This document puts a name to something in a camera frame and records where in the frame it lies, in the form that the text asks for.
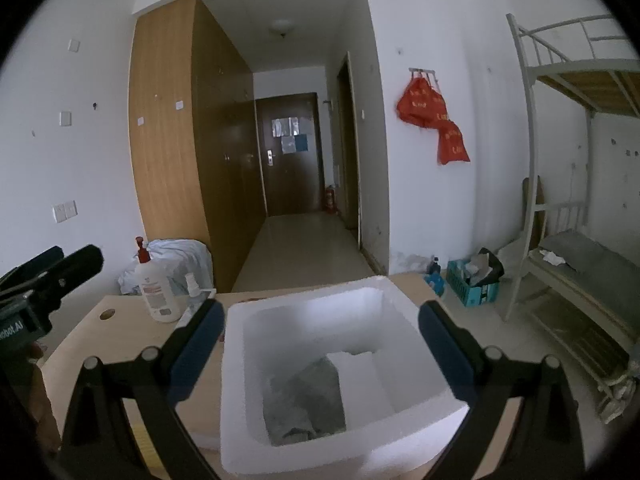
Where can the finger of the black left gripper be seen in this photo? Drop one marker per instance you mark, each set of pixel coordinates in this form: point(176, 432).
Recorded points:
point(32, 268)
point(53, 285)

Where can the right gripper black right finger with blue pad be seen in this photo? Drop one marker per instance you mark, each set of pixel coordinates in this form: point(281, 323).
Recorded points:
point(522, 421)

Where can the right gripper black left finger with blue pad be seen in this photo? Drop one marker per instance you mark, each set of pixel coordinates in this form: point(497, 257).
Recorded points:
point(98, 441)

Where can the grey sock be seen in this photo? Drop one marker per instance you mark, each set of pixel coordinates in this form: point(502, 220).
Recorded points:
point(307, 406)

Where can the white remote control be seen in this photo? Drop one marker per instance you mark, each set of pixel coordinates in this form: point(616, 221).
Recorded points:
point(187, 315)

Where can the white lotion pump bottle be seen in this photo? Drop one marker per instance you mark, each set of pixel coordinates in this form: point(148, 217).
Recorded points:
point(154, 287)

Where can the clear blue spray bottle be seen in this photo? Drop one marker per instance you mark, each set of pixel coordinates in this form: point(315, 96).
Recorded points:
point(196, 294)

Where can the white bag behind table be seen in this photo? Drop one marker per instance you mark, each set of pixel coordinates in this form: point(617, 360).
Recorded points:
point(180, 257)

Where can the white styrofoam box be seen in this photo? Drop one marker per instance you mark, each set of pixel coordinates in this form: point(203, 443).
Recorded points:
point(279, 336)

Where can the metal bunk bed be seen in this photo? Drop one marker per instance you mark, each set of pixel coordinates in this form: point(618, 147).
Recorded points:
point(592, 306)

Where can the blue crate with clutter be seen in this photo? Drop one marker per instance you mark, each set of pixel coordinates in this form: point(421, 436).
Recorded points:
point(473, 280)

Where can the wooden wardrobe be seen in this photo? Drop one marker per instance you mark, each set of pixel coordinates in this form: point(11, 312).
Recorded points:
point(193, 136)

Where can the dark brown entrance door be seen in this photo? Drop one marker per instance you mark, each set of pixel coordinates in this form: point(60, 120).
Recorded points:
point(290, 145)

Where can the ceiling lamp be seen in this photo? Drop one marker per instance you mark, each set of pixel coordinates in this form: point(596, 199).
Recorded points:
point(282, 27)

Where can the red hanging bags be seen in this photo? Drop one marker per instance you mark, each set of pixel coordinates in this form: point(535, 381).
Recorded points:
point(422, 105)

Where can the double wall socket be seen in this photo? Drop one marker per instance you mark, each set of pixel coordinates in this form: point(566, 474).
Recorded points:
point(64, 211)

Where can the wall switch plate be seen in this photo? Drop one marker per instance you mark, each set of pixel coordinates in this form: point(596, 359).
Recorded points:
point(65, 118)

